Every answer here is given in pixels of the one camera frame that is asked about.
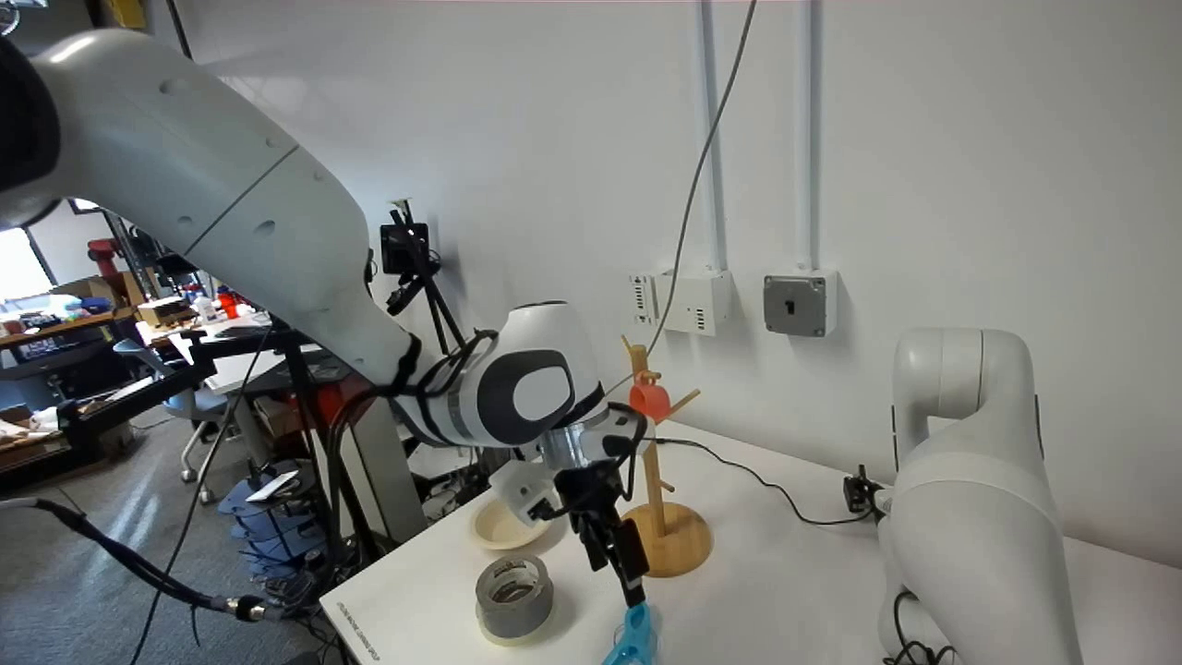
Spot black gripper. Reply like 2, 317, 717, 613
546, 454, 652, 606

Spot blue scoop object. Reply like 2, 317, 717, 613
603, 600, 663, 665

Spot orange scoop object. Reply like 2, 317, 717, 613
625, 369, 678, 432

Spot wooden peg hanger stand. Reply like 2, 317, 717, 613
611, 332, 717, 581

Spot grey tape roll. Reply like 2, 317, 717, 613
474, 552, 556, 645

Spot cream shallow bowl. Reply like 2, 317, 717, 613
474, 497, 568, 560

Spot white stool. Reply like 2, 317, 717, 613
401, 440, 508, 510

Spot red white machine cabinet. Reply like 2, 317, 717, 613
307, 380, 426, 546

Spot black plug block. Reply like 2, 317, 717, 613
837, 461, 887, 525

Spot black tripod stand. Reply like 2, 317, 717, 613
150, 311, 385, 571

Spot blue crate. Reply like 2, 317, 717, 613
226, 472, 342, 583

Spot white elbow-shaped machine column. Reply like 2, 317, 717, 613
876, 326, 1085, 665

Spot cluttered dark workbench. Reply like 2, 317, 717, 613
0, 275, 293, 477

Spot bright window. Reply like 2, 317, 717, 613
0, 227, 57, 308

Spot thin black cable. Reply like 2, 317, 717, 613
648, 432, 863, 534

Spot white wall socket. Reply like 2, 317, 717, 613
626, 269, 677, 326

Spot white wall box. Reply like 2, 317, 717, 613
662, 269, 738, 344

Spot tangled thin black cables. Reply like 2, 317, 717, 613
882, 587, 961, 665

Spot grey wall junction box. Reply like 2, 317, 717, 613
760, 269, 837, 339

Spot black camera on stand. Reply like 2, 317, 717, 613
376, 199, 434, 286

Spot grey hanging cable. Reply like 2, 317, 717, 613
640, 0, 760, 368

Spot white wall conduit pipe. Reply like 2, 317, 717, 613
695, 0, 732, 278
799, 0, 826, 275

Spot black floor hose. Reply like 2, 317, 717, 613
33, 497, 270, 621

